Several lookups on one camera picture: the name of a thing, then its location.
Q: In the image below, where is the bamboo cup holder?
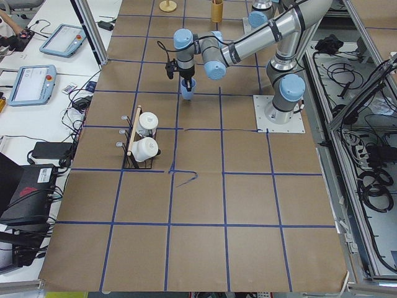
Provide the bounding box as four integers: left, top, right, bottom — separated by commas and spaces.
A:
211, 0, 223, 23

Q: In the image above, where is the white mug upper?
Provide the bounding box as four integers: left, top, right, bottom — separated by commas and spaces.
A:
136, 112, 159, 137

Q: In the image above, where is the teach pendant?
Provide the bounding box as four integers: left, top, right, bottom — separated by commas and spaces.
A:
39, 24, 86, 58
7, 65, 57, 106

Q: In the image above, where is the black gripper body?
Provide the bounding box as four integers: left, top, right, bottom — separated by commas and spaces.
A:
180, 68, 194, 81

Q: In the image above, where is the black wire mug rack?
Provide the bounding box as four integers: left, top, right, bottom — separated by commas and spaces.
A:
119, 126, 161, 169

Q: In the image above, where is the wooden rack handle rod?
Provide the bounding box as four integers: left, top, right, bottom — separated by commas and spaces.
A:
127, 105, 142, 156

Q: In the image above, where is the black power adapter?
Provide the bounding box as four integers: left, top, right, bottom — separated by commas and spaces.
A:
32, 142, 72, 160

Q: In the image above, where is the white mug lower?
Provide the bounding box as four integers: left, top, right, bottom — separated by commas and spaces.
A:
132, 137, 161, 162

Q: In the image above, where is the small remote control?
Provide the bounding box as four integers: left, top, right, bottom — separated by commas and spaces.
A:
61, 83, 78, 95

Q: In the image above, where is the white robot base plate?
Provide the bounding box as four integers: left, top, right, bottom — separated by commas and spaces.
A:
253, 95, 305, 133

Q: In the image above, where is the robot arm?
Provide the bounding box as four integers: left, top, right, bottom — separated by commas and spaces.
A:
248, 0, 279, 28
165, 0, 332, 124

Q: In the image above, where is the black computer box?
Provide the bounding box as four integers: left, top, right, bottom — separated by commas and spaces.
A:
1, 154, 57, 226

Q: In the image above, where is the wooden mug tree stand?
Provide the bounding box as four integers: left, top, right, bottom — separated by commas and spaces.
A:
159, 0, 177, 12

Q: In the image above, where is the white mug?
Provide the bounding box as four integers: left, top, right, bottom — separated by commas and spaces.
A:
132, 137, 161, 162
136, 112, 159, 137

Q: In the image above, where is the lower teach pendant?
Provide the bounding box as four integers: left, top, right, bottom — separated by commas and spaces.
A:
7, 65, 57, 106

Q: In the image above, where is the light blue plastic cup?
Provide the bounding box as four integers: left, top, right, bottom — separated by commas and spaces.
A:
181, 78, 197, 100

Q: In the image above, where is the upper teach pendant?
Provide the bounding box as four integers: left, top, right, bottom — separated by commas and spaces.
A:
39, 24, 86, 58

